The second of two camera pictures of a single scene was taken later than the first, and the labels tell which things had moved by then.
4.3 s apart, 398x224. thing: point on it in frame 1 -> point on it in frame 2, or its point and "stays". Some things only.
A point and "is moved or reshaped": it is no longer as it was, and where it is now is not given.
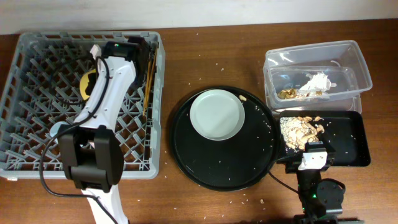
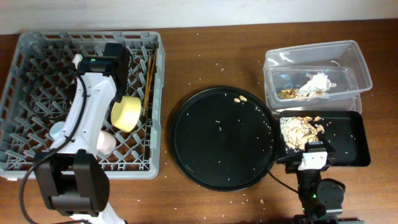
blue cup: (54, 129) stays
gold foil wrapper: (291, 93) stays
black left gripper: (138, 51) -> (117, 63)
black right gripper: (293, 165) stays
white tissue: (319, 81) stays
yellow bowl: (83, 83) is moved or reshaped
